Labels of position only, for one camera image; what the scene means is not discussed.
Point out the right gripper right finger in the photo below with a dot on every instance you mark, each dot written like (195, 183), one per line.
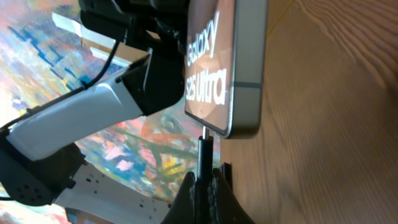
(224, 206)

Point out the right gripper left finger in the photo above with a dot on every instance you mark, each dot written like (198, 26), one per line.
(182, 209)

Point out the Galaxy smartphone bronze screen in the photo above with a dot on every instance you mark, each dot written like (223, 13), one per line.
(225, 57)

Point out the colourful abstract painted backdrop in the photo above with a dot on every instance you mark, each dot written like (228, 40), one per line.
(43, 57)

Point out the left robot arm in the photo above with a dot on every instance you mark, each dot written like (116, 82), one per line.
(40, 161)

